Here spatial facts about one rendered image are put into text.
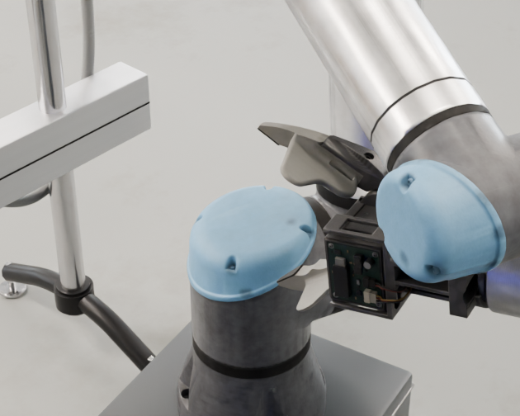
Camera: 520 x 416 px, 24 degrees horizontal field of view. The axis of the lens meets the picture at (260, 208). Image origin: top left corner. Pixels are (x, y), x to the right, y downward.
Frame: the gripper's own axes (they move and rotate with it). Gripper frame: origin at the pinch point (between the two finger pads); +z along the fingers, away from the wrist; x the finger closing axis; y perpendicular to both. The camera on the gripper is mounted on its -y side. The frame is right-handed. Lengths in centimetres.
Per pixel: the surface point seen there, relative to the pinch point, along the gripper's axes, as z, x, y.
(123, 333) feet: 83, 88, -72
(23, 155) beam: 90, 45, -64
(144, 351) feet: 78, 90, -71
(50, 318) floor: 107, 94, -78
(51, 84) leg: 89, 35, -73
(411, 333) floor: 39, 103, -110
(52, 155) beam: 89, 48, -70
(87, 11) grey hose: 90, 28, -89
